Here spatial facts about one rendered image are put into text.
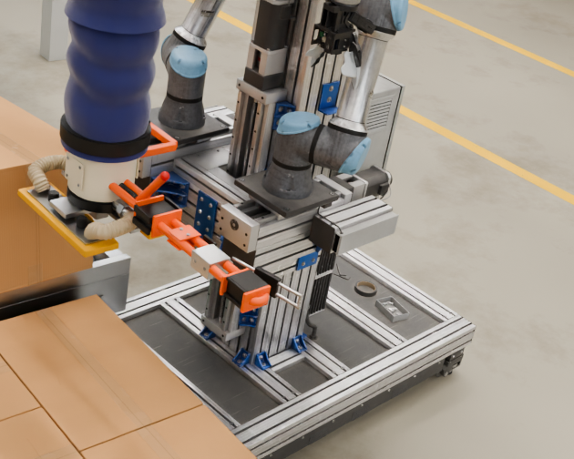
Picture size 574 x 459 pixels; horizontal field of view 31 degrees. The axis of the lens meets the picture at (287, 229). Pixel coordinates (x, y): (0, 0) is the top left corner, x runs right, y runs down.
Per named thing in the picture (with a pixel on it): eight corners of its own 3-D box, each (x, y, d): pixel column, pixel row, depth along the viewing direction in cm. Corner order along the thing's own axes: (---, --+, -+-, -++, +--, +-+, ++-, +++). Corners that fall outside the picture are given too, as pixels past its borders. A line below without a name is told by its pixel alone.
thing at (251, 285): (219, 293, 232) (221, 275, 230) (244, 285, 237) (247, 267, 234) (241, 313, 227) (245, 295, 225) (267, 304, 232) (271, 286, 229)
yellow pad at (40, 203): (16, 195, 275) (17, 178, 272) (50, 188, 281) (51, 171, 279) (84, 259, 254) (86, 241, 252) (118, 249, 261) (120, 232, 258)
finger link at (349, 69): (341, 93, 248) (330, 56, 248) (357, 88, 252) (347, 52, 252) (350, 89, 246) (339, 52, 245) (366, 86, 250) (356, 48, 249)
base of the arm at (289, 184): (287, 170, 316) (292, 141, 311) (322, 192, 308) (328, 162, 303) (251, 181, 306) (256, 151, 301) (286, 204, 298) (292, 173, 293)
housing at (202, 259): (188, 266, 241) (190, 249, 238) (211, 259, 245) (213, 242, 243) (206, 280, 237) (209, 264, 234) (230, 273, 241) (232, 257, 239)
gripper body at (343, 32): (309, 46, 250) (318, -2, 244) (333, 42, 255) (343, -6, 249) (332, 58, 245) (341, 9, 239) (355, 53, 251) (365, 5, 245)
